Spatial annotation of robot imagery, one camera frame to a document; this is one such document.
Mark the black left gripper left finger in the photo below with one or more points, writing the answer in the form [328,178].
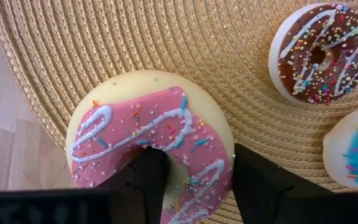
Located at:
[129,205]

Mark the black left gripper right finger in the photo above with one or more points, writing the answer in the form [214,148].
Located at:
[275,205]

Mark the large pink frosted donut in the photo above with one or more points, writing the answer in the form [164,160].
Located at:
[151,124]

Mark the small blue frosted donut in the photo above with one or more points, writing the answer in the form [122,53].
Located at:
[340,146]

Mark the small brown chocolate donut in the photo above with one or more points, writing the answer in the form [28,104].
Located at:
[291,71]

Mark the round woven straw mat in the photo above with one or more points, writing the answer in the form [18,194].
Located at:
[197,46]

